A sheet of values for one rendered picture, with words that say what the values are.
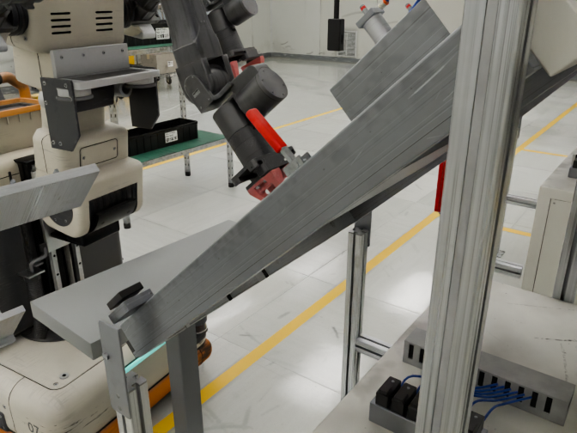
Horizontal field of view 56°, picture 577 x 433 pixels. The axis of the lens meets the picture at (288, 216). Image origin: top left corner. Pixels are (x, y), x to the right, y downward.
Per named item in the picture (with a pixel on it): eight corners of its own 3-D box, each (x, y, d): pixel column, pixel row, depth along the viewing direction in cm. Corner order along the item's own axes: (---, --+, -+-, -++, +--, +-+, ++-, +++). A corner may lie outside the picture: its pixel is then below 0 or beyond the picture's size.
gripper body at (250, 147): (299, 154, 87) (275, 117, 88) (258, 168, 80) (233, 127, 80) (276, 174, 92) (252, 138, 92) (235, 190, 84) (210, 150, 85)
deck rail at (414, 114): (139, 358, 86) (118, 325, 87) (148, 351, 88) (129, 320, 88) (535, 70, 39) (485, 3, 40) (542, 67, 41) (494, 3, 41)
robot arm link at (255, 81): (213, 77, 92) (180, 85, 85) (254, 31, 85) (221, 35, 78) (254, 134, 91) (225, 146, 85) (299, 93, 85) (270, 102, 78)
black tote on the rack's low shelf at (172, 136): (128, 157, 308) (125, 138, 304) (109, 153, 318) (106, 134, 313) (199, 137, 351) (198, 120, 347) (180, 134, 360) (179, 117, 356)
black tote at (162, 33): (115, 48, 285) (112, 25, 281) (94, 46, 295) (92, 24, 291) (193, 40, 328) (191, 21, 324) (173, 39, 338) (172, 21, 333)
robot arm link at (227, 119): (225, 112, 91) (203, 116, 86) (250, 87, 87) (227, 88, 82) (246, 146, 90) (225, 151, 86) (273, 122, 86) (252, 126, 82)
